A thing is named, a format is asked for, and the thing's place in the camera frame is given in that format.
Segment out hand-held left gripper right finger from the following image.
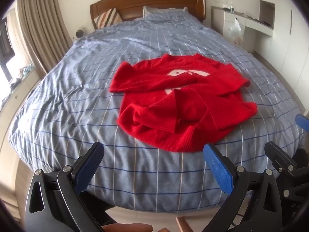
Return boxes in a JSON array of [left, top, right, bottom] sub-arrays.
[[203, 144, 283, 232]]

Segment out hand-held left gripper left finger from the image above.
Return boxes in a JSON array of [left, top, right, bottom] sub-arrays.
[[25, 142, 105, 232]]

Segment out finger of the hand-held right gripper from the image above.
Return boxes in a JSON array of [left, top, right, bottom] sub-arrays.
[[264, 142, 299, 177], [295, 114, 309, 136]]

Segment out red knit sweater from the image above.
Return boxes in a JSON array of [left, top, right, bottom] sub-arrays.
[[110, 53, 258, 153]]

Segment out pile of colourful clothes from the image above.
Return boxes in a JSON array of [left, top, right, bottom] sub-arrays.
[[10, 64, 34, 87]]

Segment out person's left hand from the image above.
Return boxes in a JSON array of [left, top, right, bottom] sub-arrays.
[[103, 223, 174, 232]]

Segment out blue plaid duvet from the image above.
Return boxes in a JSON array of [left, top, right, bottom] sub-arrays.
[[8, 12, 306, 214]]

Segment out beige window bench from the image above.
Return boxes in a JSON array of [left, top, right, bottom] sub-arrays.
[[0, 72, 41, 174]]

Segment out white built-in desk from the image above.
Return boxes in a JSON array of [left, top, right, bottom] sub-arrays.
[[211, 0, 276, 54]]

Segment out window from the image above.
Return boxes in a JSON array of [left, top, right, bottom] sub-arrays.
[[0, 19, 16, 83]]

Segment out beige curtain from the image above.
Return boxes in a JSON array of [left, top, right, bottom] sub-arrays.
[[16, 0, 74, 78]]

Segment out striped pillow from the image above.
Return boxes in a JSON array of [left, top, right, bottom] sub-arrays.
[[96, 7, 123, 29]]

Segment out grey pillow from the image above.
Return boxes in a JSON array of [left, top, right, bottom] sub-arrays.
[[142, 5, 189, 18]]

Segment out wooden headboard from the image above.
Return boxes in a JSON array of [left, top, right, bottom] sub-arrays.
[[90, 0, 206, 29]]

